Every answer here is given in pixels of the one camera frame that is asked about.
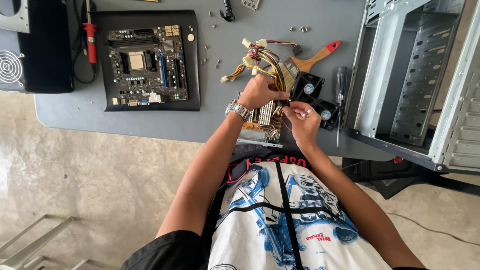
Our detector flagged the silver metal plate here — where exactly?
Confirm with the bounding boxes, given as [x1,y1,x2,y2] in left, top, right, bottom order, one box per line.
[0,0,31,34]

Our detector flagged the black computer motherboard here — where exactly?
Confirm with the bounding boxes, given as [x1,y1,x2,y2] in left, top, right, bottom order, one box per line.
[106,25,190,107]

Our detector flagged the grey metal computer case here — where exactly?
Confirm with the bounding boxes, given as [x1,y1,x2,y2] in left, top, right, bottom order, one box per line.
[342,0,480,175]

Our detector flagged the person's left hand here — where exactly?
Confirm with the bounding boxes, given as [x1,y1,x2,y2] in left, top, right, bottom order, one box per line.
[238,73,290,112]

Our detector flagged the grey metal rack frame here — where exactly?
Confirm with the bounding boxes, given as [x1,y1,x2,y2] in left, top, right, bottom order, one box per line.
[0,214,91,270]

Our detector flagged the open power supply circuit board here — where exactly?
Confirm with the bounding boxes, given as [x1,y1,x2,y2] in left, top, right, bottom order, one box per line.
[235,92,284,148]

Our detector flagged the black cover with fan grille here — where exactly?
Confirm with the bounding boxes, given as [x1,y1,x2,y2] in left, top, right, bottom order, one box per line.
[0,0,74,94]

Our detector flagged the black anti-static mat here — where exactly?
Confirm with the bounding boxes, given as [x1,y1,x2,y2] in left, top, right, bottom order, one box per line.
[89,10,201,112]

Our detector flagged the scattered small silver screws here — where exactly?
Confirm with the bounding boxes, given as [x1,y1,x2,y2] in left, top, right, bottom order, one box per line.
[189,11,309,70]

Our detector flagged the black ribbed cable piece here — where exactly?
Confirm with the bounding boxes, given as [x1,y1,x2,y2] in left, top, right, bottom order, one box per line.
[220,0,236,23]

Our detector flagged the multicoloured power supply wire bundle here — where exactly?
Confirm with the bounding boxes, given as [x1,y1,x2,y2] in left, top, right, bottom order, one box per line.
[220,37,303,117]

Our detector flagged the wooden paintbrush with red tip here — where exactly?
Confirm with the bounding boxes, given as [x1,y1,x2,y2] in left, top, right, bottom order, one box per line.
[279,40,342,93]

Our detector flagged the silver metal wristwatch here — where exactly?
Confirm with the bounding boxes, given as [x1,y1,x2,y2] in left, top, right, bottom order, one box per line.
[225,99,251,122]

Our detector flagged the thin black floor cable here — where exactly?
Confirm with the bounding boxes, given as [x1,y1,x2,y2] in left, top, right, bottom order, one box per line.
[386,212,480,247]

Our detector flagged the clear-handled screwdriver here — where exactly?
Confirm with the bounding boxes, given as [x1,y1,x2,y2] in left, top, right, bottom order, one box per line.
[335,67,348,151]

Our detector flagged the person's right hand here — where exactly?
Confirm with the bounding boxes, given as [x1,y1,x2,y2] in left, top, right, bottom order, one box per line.
[282,101,322,149]

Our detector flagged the black table base frame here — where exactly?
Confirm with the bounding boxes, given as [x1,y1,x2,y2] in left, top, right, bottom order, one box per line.
[340,156,480,200]

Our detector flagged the red-handled soldering iron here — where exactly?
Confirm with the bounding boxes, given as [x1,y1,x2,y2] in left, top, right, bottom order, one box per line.
[82,0,99,74]

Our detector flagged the white and blue printed t-shirt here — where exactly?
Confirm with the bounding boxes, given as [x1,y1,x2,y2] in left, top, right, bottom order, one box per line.
[121,148,429,270]

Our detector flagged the black cooling fan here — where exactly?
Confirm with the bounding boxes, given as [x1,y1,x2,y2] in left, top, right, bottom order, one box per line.
[312,99,340,131]
[290,71,325,104]

